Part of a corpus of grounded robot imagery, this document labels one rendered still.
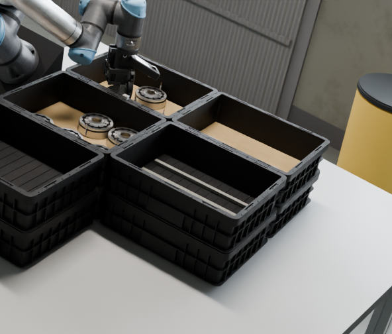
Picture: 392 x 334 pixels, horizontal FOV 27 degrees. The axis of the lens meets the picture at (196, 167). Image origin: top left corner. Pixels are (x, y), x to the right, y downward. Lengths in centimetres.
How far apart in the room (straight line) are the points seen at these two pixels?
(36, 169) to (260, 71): 254
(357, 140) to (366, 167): 13
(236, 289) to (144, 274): 24
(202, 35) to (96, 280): 287
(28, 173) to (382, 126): 191
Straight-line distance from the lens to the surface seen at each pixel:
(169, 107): 272
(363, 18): 431
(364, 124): 378
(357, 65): 438
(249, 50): 465
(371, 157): 381
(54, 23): 238
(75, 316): 203
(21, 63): 271
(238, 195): 234
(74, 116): 257
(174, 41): 496
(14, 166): 230
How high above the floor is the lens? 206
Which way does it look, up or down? 31 degrees down
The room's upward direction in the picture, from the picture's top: 13 degrees clockwise
